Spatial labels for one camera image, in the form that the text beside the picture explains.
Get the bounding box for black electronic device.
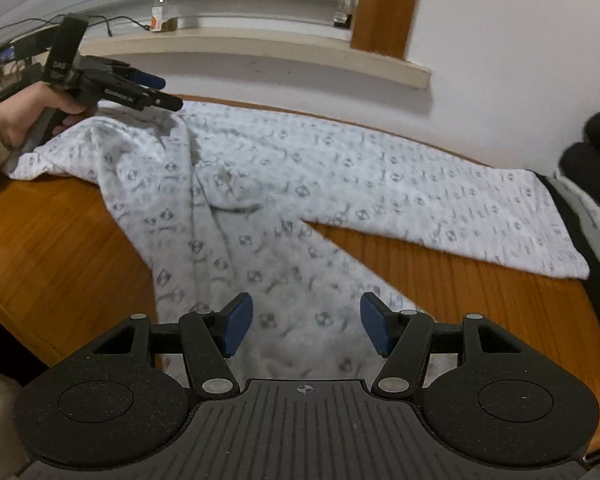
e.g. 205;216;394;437
0;27;61;61

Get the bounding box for beige window sill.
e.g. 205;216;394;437
77;27;434;92

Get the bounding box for small white patterned folded garment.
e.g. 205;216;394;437
552;167;600;252

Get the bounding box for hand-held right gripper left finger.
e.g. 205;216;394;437
92;292;255;402

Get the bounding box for wooden window frame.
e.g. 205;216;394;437
350;0;427;62

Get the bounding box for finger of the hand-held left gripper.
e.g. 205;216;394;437
146;87;184;113
129;69;167;91

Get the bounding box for person's left hand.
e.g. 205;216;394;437
0;82;101;149

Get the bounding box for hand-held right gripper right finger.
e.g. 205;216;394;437
360;292;523;402

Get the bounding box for clear bottle with orange label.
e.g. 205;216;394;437
150;0;182;34

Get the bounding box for white patterned pants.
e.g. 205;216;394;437
7;100;592;397

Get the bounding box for black cable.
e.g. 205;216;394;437
0;16;113;45
87;14;154;32

